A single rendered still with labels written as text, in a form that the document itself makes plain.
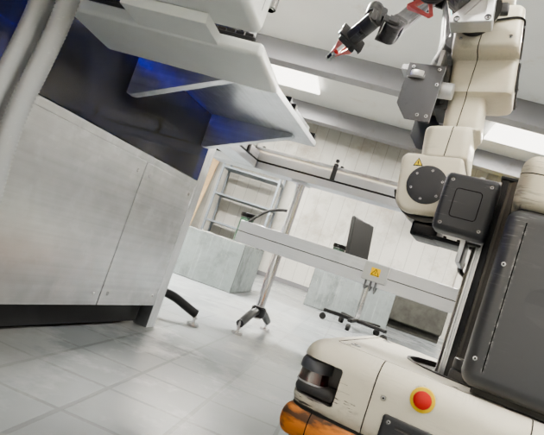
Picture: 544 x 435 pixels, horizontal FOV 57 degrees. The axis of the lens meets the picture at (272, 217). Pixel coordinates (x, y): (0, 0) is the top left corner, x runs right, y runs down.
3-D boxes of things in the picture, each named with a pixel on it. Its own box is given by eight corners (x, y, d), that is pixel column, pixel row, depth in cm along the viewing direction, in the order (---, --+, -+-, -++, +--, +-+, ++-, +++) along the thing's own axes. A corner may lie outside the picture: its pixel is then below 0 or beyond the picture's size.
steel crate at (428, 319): (433, 337, 757) (447, 290, 763) (443, 346, 648) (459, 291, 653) (375, 318, 778) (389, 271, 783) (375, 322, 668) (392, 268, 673)
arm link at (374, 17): (370, 15, 162) (381, 27, 164) (374, 4, 167) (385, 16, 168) (354, 28, 168) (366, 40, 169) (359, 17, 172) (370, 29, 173)
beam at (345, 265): (233, 240, 271) (241, 219, 272) (238, 242, 279) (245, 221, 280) (553, 348, 218) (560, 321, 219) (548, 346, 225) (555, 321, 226)
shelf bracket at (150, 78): (125, 91, 143) (141, 50, 144) (131, 96, 146) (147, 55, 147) (229, 117, 132) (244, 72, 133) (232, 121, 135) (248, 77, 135)
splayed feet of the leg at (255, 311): (226, 330, 241) (236, 303, 242) (259, 327, 289) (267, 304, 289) (241, 337, 239) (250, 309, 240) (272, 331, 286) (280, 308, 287)
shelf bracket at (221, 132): (200, 145, 190) (211, 113, 191) (204, 148, 193) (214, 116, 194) (281, 167, 179) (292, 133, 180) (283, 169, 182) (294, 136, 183)
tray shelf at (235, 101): (101, 31, 139) (104, 24, 139) (206, 120, 204) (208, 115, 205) (254, 61, 123) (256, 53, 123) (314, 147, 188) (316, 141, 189)
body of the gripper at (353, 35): (342, 25, 175) (357, 12, 170) (361, 46, 178) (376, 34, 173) (337, 34, 171) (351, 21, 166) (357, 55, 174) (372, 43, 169)
